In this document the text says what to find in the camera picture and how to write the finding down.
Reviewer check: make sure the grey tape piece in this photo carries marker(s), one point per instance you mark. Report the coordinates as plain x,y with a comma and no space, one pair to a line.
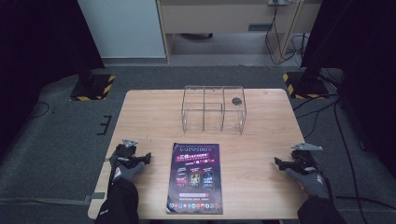
98,195

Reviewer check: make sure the black curtain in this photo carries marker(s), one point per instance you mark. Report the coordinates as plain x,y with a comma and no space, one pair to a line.
367,46
37,46

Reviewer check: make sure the light wooden desk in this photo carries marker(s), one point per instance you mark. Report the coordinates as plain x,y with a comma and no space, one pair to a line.
218,18

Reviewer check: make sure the person's right hand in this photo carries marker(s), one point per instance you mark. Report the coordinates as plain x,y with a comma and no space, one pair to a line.
311,183

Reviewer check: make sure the white cabinet panel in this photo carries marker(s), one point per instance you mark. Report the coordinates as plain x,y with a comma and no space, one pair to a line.
124,28

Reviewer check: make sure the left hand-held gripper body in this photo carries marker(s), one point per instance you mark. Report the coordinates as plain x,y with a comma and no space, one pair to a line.
127,152

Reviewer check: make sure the clear acrylic file rack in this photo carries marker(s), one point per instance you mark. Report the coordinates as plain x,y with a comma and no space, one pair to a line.
204,109

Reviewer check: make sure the dark round table grommet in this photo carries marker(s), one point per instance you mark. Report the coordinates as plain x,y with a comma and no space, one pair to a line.
237,101

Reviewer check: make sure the person's left hand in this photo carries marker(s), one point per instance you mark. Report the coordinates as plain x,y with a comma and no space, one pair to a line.
126,172

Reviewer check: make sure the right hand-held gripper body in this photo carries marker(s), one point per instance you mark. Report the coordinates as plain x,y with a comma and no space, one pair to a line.
303,160

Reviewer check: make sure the purple cover magazine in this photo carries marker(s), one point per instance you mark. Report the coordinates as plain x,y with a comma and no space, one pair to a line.
194,179

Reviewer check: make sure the black stand with striped base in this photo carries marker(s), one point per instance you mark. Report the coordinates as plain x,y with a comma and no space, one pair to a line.
306,85
93,88

